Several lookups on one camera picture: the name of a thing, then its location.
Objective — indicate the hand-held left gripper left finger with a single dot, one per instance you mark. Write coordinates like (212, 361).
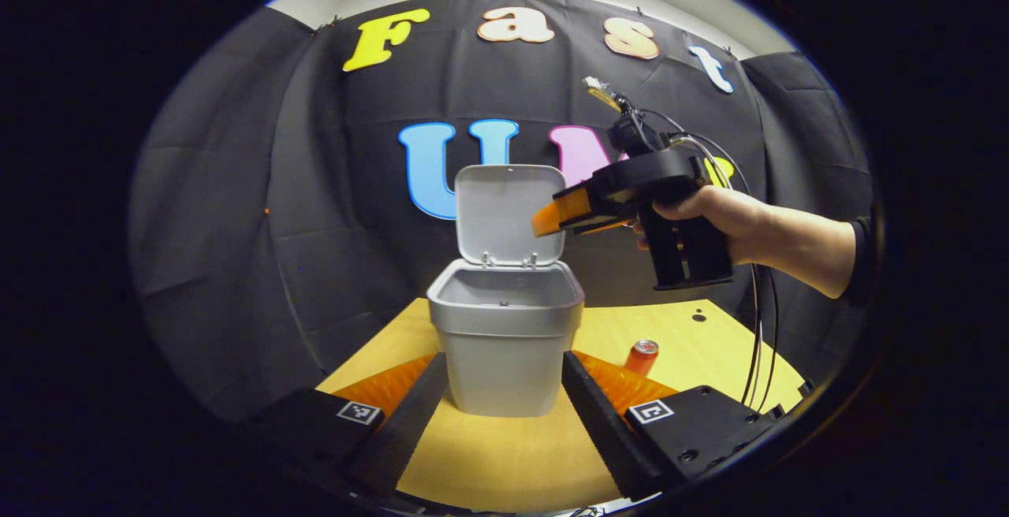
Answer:
(410, 430)

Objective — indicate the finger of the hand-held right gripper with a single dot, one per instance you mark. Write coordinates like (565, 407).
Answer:
(571, 210)

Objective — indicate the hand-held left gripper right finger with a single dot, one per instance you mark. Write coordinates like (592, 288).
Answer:
(603, 430)

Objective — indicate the red pop can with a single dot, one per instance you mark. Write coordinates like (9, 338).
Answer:
(642, 359)

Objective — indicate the grey desktop garbage bin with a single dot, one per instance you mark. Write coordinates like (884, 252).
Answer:
(504, 351)

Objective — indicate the wooden desktop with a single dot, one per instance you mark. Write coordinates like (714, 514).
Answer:
(512, 454)

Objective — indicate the black backdrop cloth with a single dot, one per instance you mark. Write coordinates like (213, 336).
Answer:
(236, 225)

